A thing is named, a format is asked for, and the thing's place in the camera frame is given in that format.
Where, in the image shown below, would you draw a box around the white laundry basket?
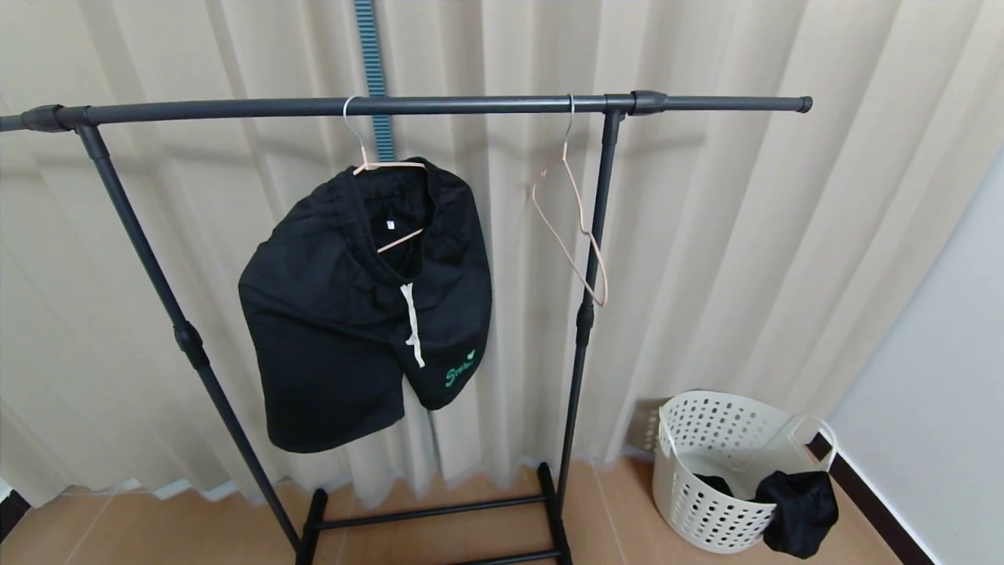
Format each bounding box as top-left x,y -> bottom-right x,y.
653,390 -> 839,555

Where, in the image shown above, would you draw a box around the beige curtain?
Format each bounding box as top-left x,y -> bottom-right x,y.
0,0 -> 1004,507

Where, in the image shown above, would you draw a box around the pink clothes hanger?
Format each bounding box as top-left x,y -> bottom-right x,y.
531,94 -> 609,308
343,96 -> 429,254

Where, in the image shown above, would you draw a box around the black shorts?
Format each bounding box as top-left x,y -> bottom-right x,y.
238,157 -> 494,454

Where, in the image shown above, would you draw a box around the black clothes rack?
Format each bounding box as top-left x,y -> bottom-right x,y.
0,89 -> 814,565

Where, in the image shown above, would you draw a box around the black garment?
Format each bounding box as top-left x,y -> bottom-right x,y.
693,469 -> 841,560

